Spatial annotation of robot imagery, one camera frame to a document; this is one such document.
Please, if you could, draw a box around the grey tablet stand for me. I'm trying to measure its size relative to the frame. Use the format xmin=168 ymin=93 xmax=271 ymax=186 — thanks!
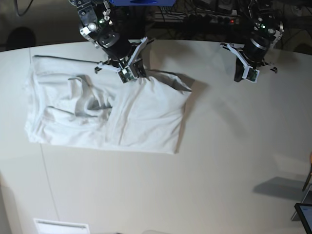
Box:
xmin=291 ymin=184 xmax=312 ymax=221

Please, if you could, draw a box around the white T-shirt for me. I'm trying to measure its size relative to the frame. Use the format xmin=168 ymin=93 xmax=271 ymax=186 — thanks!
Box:
xmin=25 ymin=56 xmax=192 ymax=154

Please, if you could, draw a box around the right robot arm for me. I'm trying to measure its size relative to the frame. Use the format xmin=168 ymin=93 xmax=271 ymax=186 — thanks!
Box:
xmin=69 ymin=0 xmax=150 ymax=83

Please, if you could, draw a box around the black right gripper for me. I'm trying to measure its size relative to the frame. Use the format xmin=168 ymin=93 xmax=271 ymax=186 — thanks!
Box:
xmin=107 ymin=54 xmax=146 ymax=78

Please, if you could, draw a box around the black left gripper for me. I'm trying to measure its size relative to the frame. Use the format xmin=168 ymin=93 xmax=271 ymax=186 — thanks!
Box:
xmin=234 ymin=55 xmax=267 ymax=82

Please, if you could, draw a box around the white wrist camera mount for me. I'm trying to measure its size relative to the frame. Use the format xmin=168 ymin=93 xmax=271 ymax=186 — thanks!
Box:
xmin=95 ymin=37 xmax=154 ymax=83
xmin=219 ymin=42 xmax=278 ymax=84

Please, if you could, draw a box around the white paper sheet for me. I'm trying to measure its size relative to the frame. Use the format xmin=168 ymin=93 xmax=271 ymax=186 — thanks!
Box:
xmin=34 ymin=218 xmax=91 ymax=234

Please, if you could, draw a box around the dark tablet screen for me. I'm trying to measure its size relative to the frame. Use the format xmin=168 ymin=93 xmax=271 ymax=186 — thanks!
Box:
xmin=294 ymin=203 xmax=312 ymax=234

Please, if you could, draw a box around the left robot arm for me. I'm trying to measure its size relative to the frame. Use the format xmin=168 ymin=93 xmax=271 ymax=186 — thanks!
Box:
xmin=233 ymin=0 xmax=284 ymax=83

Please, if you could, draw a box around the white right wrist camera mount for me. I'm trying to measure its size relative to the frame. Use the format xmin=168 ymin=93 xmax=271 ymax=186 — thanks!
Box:
xmin=95 ymin=37 xmax=154 ymax=83

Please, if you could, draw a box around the black power strip red light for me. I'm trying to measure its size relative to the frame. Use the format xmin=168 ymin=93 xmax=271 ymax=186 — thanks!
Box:
xmin=152 ymin=12 xmax=240 ymax=25

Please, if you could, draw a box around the blue box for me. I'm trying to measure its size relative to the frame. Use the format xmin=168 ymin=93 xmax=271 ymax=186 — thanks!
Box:
xmin=109 ymin=0 xmax=176 ymax=6

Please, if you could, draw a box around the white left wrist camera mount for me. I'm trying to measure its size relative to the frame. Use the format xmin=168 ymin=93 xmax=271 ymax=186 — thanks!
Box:
xmin=219 ymin=42 xmax=278 ymax=84

